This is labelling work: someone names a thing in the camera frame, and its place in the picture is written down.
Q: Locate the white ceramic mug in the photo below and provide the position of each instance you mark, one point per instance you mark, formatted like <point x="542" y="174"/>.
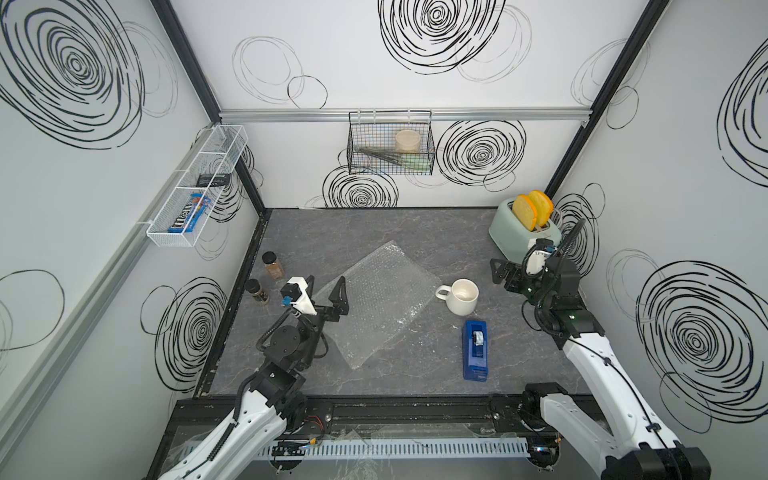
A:
<point x="461" y="296"/>

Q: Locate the black wire wall basket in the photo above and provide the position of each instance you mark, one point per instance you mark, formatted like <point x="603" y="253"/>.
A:
<point x="371" y="140"/>

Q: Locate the yellow toast slice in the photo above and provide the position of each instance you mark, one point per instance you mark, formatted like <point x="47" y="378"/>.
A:
<point x="543" y="205"/>
<point x="525" y="211"/>

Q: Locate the rear yellow toast slice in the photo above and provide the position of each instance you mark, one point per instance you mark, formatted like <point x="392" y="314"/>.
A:
<point x="543" y="205"/>

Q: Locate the beige round container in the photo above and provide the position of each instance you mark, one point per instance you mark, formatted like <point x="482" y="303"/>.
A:
<point x="408" y="141"/>

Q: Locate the blue tape dispenser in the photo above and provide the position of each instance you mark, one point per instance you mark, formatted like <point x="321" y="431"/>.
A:
<point x="475" y="342"/>

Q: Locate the clear bubble wrap sheet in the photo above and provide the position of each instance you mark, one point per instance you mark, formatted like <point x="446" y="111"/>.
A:
<point x="386" y="291"/>

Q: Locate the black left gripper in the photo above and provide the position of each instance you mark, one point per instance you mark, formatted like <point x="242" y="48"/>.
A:
<point x="332" y="312"/>

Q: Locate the small black box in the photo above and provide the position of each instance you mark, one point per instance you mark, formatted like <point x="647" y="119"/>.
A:
<point x="210" y="180"/>

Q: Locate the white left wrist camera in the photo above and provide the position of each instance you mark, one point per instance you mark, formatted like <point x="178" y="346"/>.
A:
<point x="292" y="295"/>

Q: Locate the dark spice jar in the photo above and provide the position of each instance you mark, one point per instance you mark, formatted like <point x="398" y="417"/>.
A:
<point x="254" y="288"/>

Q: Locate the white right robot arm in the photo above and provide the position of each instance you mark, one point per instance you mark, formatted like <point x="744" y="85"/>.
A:
<point x="633" y="442"/>

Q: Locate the front yellow toast slice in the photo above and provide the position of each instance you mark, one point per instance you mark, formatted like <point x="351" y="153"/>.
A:
<point x="525" y="211"/>

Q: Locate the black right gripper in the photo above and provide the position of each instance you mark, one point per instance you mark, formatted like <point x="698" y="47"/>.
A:
<point x="498" y="275"/>

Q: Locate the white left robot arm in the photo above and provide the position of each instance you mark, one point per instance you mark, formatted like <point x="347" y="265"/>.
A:
<point x="269" y="402"/>

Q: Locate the white slotted cable duct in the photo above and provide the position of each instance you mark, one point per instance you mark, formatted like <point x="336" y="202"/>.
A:
<point x="392" y="449"/>

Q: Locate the blue candy packet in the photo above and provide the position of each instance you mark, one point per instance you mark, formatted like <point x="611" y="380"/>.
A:
<point x="193" y="209"/>

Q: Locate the green item in basket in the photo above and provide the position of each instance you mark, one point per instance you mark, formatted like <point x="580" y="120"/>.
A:
<point x="416" y="162"/>

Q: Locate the white wire wall shelf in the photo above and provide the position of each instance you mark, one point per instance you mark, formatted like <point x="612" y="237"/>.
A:
<point x="218" y="150"/>

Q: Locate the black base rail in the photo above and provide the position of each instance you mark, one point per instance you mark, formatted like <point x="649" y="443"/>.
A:
<point x="330" y="413"/>

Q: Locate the mint green toaster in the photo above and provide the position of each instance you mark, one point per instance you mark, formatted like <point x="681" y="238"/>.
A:
<point x="510" y="236"/>

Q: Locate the brown spice jar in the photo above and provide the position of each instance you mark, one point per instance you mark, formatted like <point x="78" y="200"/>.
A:
<point x="273" y="265"/>

